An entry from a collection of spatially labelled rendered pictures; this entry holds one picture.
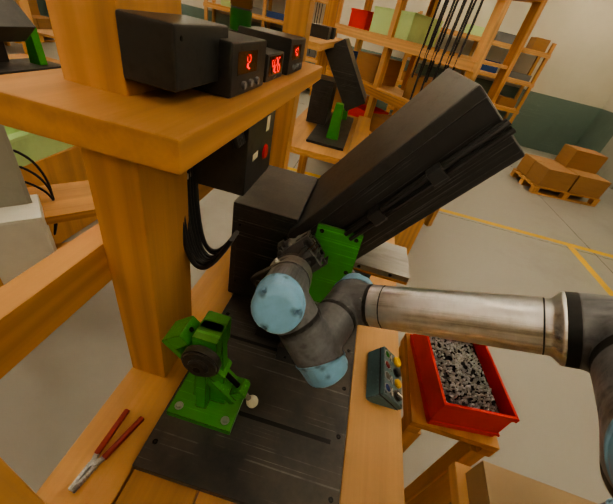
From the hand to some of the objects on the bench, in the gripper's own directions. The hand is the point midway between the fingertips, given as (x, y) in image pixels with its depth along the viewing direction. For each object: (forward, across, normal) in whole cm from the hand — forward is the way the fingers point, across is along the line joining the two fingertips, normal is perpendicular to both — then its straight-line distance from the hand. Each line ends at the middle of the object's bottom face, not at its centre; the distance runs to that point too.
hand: (297, 250), depth 77 cm
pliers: (-27, -9, +51) cm, 58 cm away
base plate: (+23, -20, +18) cm, 35 cm away
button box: (+5, -47, +5) cm, 48 cm away
